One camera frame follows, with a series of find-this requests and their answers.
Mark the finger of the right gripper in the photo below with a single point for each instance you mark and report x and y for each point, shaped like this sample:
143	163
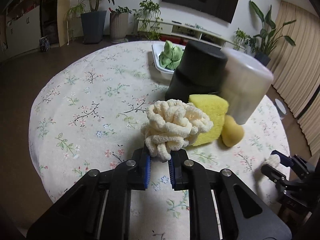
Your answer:
284	160
272	174

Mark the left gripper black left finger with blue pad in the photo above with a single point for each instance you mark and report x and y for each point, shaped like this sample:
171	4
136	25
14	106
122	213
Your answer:
98	205

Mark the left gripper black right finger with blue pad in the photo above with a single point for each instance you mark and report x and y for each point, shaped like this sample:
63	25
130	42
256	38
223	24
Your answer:
221	205

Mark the green floral cloth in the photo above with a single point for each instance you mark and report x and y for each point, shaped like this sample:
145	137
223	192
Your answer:
171	56

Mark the small grey stool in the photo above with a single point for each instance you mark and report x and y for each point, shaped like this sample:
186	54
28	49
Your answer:
280	108

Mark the tan peanut sponge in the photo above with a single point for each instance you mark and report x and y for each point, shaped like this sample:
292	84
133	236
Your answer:
232	133

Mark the white translucent container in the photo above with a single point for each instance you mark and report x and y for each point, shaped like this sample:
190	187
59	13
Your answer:
246	82

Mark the beige curtain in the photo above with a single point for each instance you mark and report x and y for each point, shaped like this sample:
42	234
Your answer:
295	65

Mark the floral white tablecloth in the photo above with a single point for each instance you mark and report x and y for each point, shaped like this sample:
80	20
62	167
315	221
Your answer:
89	117

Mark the dark blue planter right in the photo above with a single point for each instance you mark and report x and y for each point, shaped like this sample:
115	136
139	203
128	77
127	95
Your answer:
262	58

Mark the large leaf plant right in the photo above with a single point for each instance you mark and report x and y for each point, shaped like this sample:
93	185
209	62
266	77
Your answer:
266	40

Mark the black cylindrical container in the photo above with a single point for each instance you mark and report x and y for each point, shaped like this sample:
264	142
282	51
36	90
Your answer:
202	70

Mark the white plastic tray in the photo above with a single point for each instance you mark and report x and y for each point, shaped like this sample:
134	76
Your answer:
157	48

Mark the white tv console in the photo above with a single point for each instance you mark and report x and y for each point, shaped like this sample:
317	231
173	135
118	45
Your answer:
186	32

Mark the red storage box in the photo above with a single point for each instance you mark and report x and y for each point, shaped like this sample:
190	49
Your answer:
174	39

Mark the dark blue square planter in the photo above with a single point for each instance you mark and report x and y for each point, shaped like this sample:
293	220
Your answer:
93	26

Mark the grey ribbed planter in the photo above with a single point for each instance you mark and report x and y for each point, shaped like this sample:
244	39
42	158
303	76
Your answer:
118	27

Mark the trailing green plant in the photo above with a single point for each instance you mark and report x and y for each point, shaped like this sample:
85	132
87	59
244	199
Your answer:
148	20

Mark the white wall cabinet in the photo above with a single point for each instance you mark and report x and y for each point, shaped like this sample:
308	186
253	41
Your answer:
20	27

